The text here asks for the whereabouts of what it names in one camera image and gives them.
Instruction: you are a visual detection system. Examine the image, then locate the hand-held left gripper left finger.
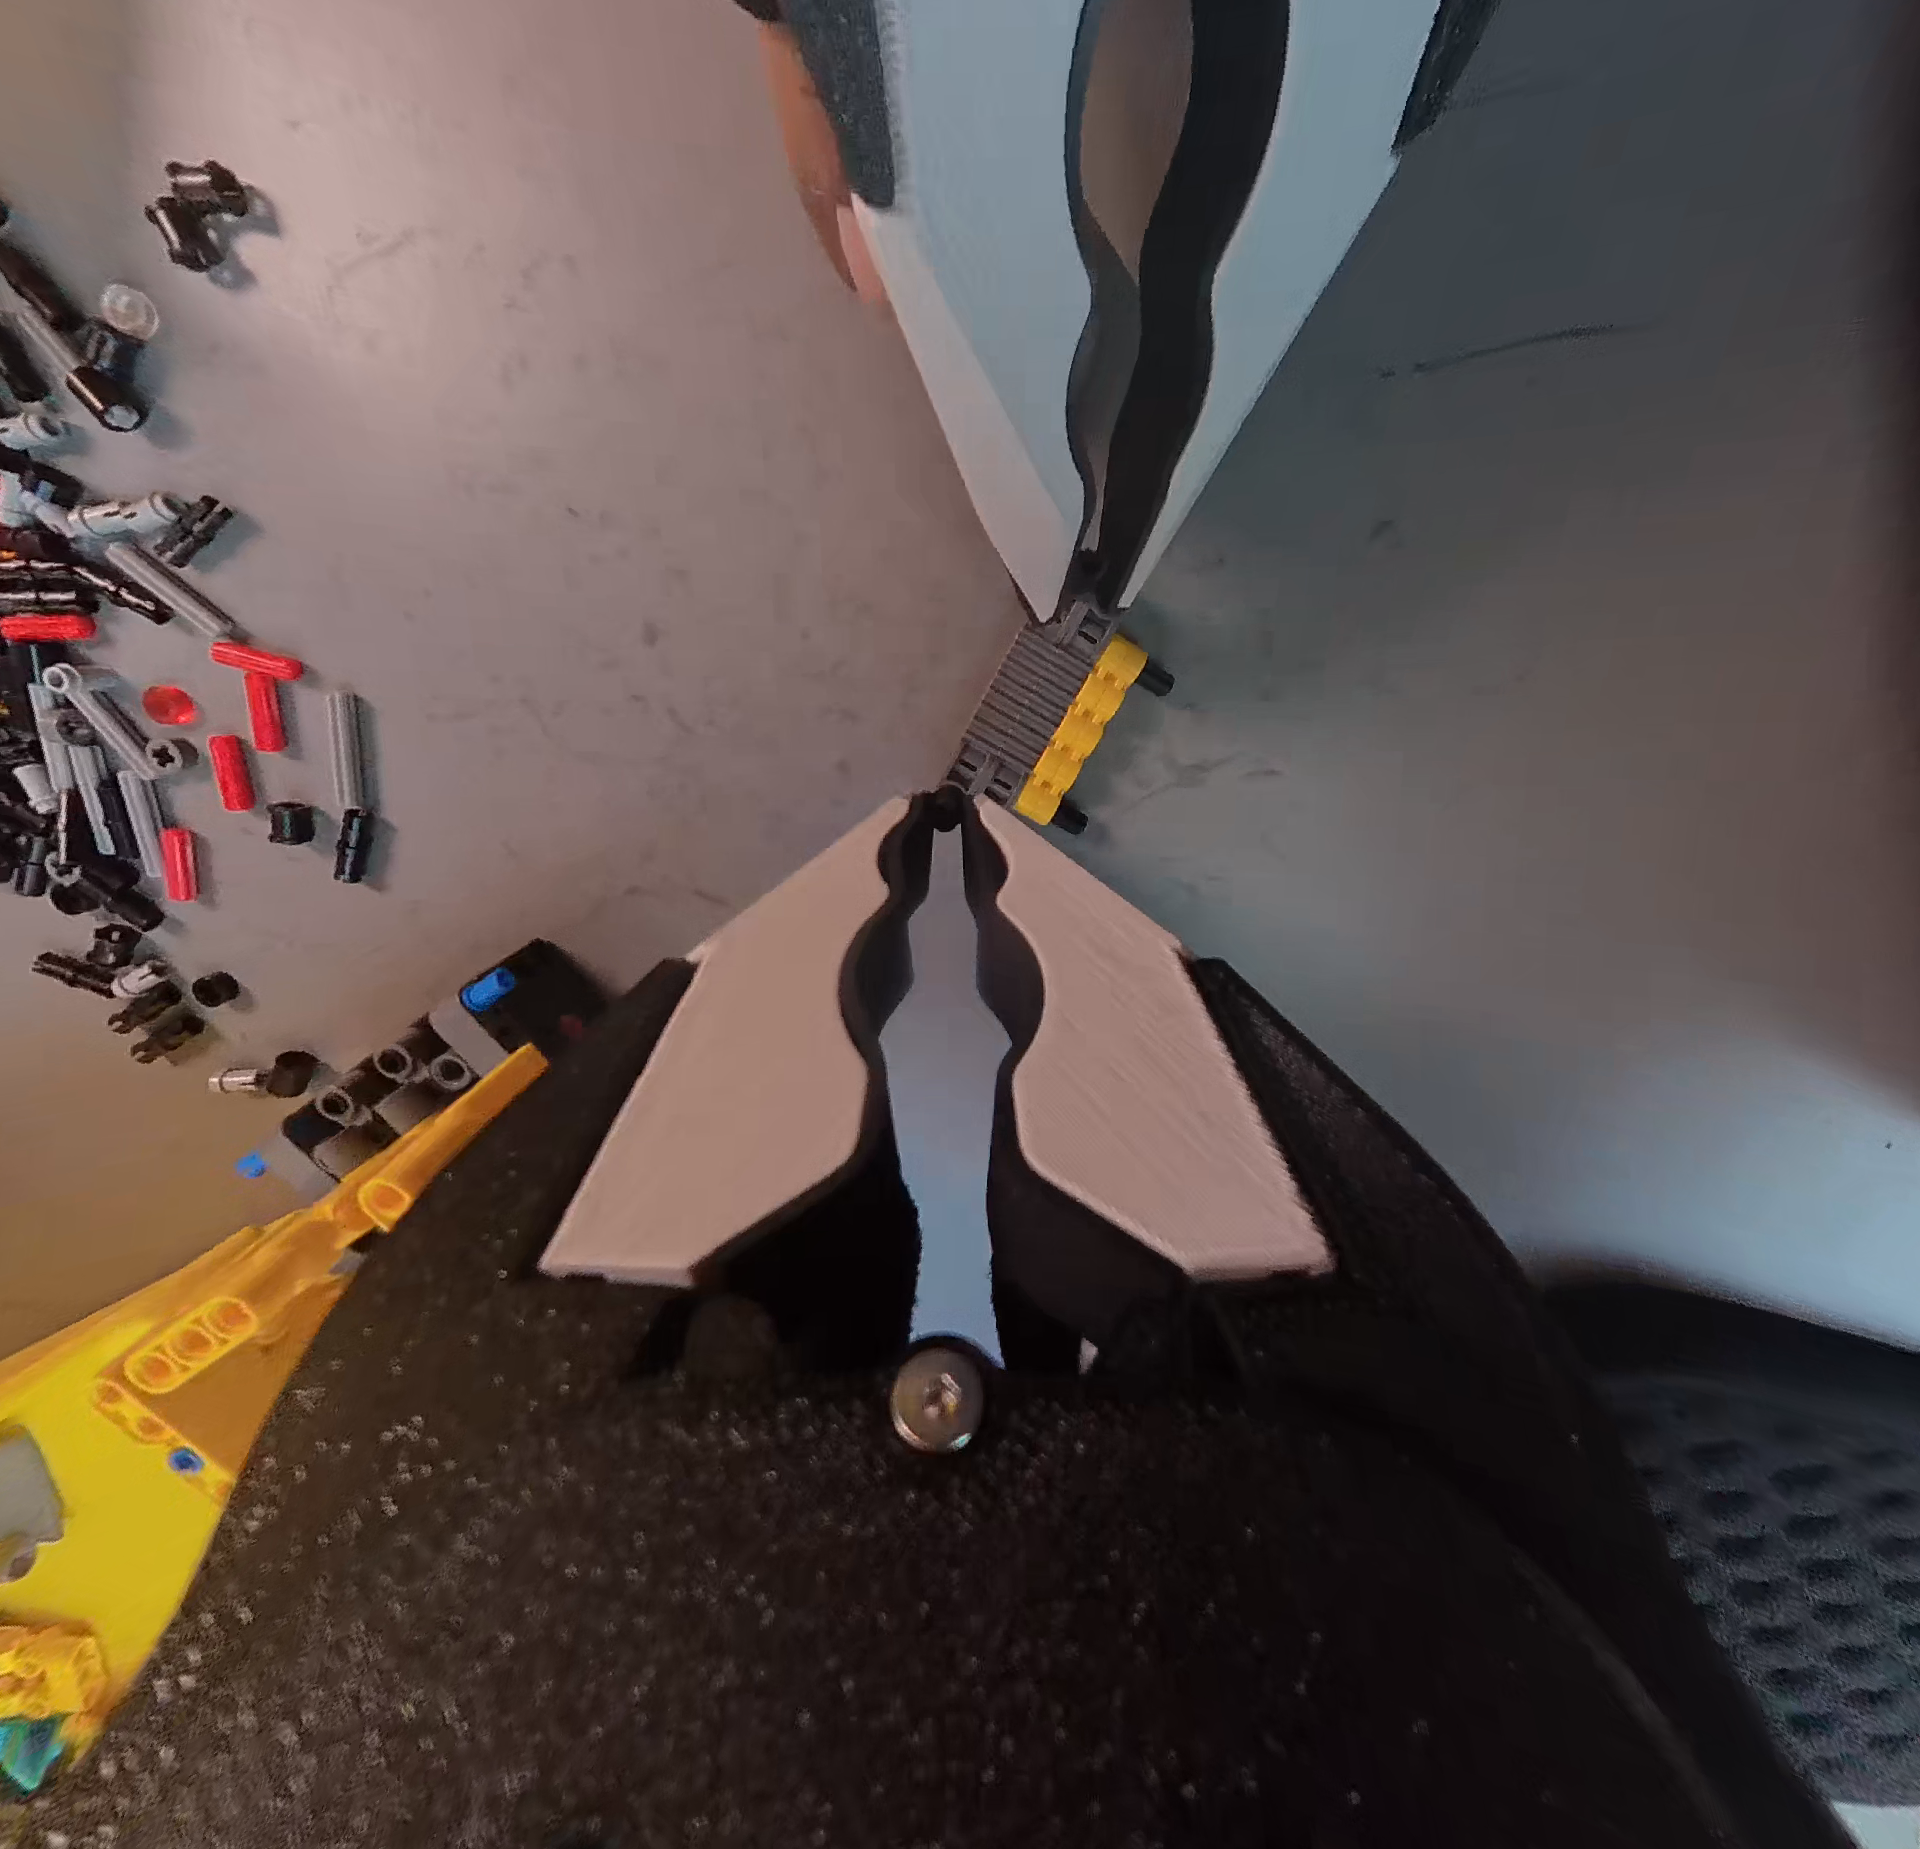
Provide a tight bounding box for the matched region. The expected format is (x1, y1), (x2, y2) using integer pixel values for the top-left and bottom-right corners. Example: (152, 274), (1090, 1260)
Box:
(537, 794), (932, 1371)

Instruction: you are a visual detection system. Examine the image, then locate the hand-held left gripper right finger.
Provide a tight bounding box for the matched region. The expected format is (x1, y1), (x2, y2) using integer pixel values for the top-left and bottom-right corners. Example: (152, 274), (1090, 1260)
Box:
(961, 795), (1336, 1371)

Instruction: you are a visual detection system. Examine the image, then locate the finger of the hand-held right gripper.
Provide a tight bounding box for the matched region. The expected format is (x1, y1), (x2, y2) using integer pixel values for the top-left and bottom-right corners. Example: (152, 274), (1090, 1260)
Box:
(853, 0), (1130, 624)
(1098, 0), (1467, 609)

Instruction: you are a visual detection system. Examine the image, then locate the grey lego gear rack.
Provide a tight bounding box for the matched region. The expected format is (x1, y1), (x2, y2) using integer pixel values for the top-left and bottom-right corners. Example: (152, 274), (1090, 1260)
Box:
(983, 602), (1122, 814)
(957, 606), (1090, 802)

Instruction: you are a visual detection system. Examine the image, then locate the yellow black lego model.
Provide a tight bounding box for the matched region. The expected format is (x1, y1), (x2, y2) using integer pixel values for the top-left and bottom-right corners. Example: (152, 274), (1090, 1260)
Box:
(0, 938), (613, 1808)

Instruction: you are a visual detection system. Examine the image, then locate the pile of small lego pins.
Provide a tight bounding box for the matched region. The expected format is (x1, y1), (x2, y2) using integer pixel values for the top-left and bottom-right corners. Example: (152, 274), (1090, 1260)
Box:
(0, 154), (382, 1105)

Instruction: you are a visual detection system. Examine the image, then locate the person's right hand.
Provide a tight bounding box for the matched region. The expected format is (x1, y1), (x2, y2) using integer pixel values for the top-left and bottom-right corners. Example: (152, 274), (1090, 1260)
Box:
(758, 17), (892, 302)

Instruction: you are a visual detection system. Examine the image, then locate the black mesh chair armrest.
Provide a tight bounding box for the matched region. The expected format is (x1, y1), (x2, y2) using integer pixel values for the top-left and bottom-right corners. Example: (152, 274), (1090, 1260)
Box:
(1546, 1277), (1920, 1810)

